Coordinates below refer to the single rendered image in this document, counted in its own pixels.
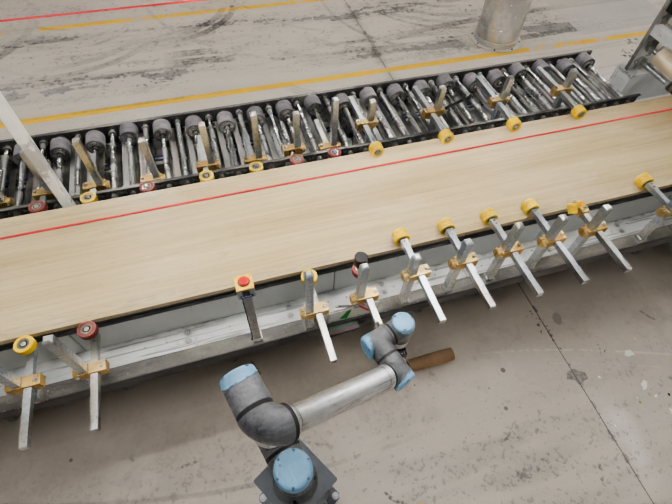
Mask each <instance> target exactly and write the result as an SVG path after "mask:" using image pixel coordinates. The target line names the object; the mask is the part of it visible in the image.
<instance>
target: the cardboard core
mask: <svg viewBox="0 0 672 504"><path fill-rule="evenodd" d="M454 359H455V354H454V352H453V350H452V348H450V347H449V348H446V349H442V350H439V351H435V352H432V353H429V354H425V355H422V356H418V357H415V358H411V359H408V360H406V363H407V364H408V365H409V367H410V368H411V370H412V371H413V372H414V371H417V370H421V369H424V368H428V367H431V366H434V365H438V364H441V363H444V362H448V361H451V360H454Z"/></svg>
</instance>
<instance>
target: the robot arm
mask: <svg viewBox="0 0 672 504"><path fill-rule="evenodd" d="M414 327H415V322H414V319H413V317H412V316H411V315H409V314H408V313H405V312H398V313H396V314H395V315H393V317H392V319H391V320H390V321H388V322H386V323H385V324H382V325H380V326H379V327H378V328H376V329H374V330H373V331H371V332H369V333H367V334H366V335H364V336H363V337H362V338H361V346H362V349H363V351H364V353H365V355H366V356H367V358H368V359H370V360H372V359H373V358H374V360H375V361H376V363H377V364H378V365H379V367H377V368H374V369H372V370H370V371H367V372H365V373H363V374H361V375H358V376H356V377H354V378H351V379H349V380H347V381H344V382H342V383H340V384H337V385H335V386H333V387H330V388H328V389H326V390H323V391H321V392H319V393H316V394H314V395H312V396H309V397H307V398H305V399H302V400H300V401H298V402H295V403H293V404H291V405H290V404H288V403H286V402H282V403H280V404H275V403H274V401H273V399H272V397H271V395H270V394H269V392H268V390H267V388H266V386H265V384H264V382H263V381H262V379H261V377H260V375H259V373H258V370H257V369H256V368H255V366H254V365H253V364H245V365H242V366H240V367H237V368H235V369H234V370H232V371H230V372H229V373H227V374H226V375H225V376H224V377H223V378H222V379H221V380H220V383H219V386H220V388H221V392H223V394H224V397H225V399H226V401H227V403H228V405H229V407H230V409H231V411H232V413H233V415H234V417H235V419H236V421H237V423H238V426H239V428H240V429H241V431H242V432H243V433H244V434H245V435H246V436H248V437H249V438H251V439H252V440H254V442H255V443H256V444H257V445H258V447H259V449H260V451H261V453H262V455H263V457H264V459H265V461H266V463H267V465H268V467H269V469H270V471H271V473H272V475H273V487H274V491H275V493H276V495H277V496H278V498H279V499H280V500H281V501H282V502H284V503H286V504H304V503H305V502H307V501H308V500H309V499H310V498H311V497H312V496H313V495H314V493H315V491H316V488H317V484H318V475H317V471H316V468H315V466H314V464H313V463H312V461H311V459H310V457H309V456H308V455H307V453H305V451H304V449H303V447H302V446H301V444H300V442H299V438H300V435H301V433H302V432H304V431H306V430H308V429H310V428H312V427H314V426H316V425H318V424H320V423H322V422H324V421H326V420H328V419H330V418H332V417H334V416H336V415H338V414H340V413H342V412H344V411H346V410H348V409H351V408H353V407H355V406H357V405H359V404H361V403H363V402H365V401H367V400H369V399H371V398H373V397H375V396H377V395H379V394H381V393H383V392H385V391H387V390H389V389H393V388H394V389H395V390H396V391H399V390H401V389H402V388H404V387H405V386H406V385H407V384H409V383H410V382H411V381H412V380H413V378H414V377H415V374H414V372H413V371H412V370H411V368H410V367H409V365H408V364H407V363H406V361H405V360H404V359H403V357H404V358H406V356H407V352H406V348H405V346H406V345H407V344H408V342H409V339H410V337H411V334H412V332H413V331H414ZM404 352H405V354H404Z"/></svg>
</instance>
